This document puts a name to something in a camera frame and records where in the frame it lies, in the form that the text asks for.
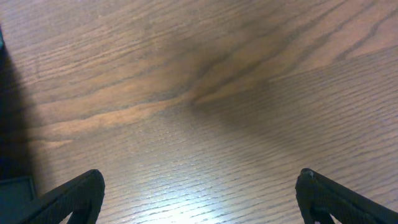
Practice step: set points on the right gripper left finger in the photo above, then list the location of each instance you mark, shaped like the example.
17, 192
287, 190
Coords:
79, 199

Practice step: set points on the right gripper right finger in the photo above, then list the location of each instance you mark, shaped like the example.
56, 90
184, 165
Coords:
322, 200

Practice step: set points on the dark green gift box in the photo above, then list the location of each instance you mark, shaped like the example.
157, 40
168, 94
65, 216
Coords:
15, 193

